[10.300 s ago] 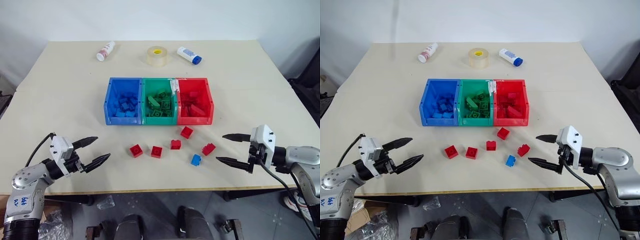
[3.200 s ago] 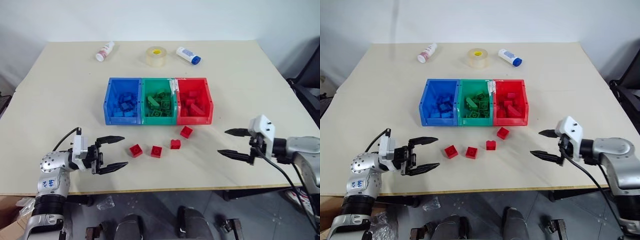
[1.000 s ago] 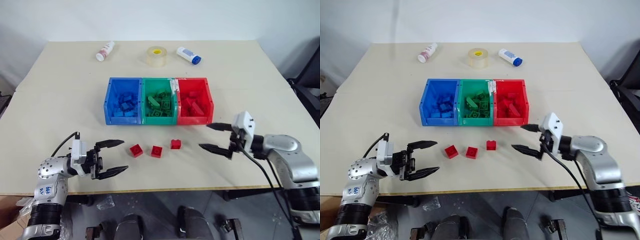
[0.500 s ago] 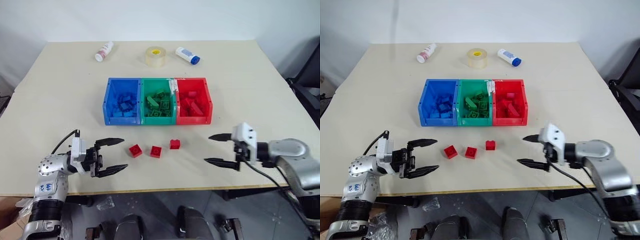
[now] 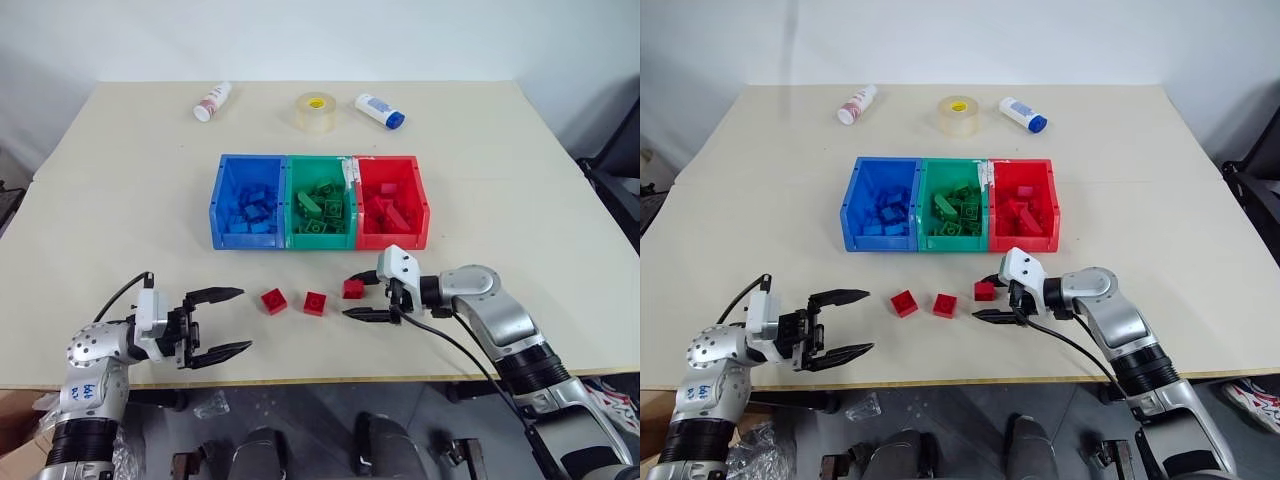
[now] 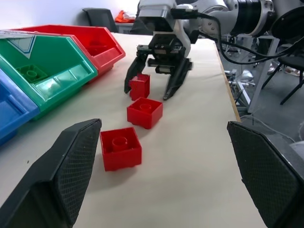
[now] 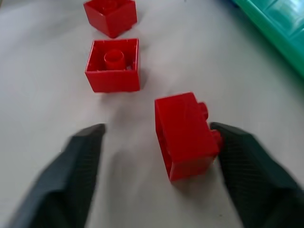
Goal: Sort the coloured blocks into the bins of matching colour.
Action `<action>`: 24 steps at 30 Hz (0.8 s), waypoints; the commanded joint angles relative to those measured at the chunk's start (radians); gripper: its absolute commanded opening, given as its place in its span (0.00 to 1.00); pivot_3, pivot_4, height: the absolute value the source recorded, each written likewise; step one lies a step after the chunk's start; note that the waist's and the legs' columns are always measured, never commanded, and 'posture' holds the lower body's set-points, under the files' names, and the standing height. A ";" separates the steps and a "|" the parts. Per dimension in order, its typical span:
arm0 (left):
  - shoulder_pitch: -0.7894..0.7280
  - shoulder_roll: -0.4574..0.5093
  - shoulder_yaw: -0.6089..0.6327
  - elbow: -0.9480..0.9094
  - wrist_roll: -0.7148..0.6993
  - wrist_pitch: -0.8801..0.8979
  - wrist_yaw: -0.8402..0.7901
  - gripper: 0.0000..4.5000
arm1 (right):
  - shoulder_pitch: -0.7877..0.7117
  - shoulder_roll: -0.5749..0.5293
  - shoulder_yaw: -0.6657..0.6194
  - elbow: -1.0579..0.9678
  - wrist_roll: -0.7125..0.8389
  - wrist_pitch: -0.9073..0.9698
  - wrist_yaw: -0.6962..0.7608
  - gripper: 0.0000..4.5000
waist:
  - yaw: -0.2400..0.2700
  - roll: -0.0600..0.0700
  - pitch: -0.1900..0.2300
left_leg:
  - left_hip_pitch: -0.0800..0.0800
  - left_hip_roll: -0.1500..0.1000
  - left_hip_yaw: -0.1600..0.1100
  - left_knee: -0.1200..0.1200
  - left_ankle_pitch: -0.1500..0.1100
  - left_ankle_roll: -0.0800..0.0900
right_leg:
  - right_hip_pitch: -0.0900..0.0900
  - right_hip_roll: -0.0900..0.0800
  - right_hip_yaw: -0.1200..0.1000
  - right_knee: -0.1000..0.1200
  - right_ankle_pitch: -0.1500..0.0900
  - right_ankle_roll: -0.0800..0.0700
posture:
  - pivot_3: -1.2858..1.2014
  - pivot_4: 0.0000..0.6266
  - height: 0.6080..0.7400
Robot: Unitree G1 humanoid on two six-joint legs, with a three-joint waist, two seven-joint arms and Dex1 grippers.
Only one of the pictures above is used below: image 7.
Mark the green plastic bin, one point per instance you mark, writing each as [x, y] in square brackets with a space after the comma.
[275, 26]

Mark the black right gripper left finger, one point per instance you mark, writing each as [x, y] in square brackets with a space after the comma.
[59, 180]

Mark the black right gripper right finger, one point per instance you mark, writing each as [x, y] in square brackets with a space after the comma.
[259, 180]

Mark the red toy building block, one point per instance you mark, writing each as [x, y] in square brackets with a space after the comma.
[112, 66]
[187, 137]
[111, 16]

